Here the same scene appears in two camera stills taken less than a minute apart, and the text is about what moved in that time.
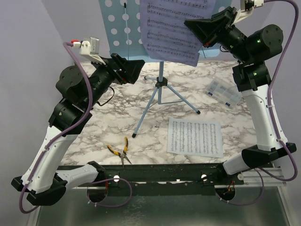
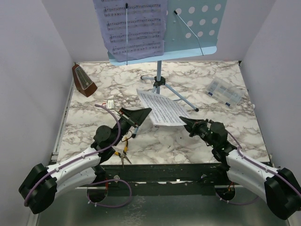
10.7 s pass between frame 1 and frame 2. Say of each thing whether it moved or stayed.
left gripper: moved
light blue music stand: moved
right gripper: moved
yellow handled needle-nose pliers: stayed
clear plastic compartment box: stayed
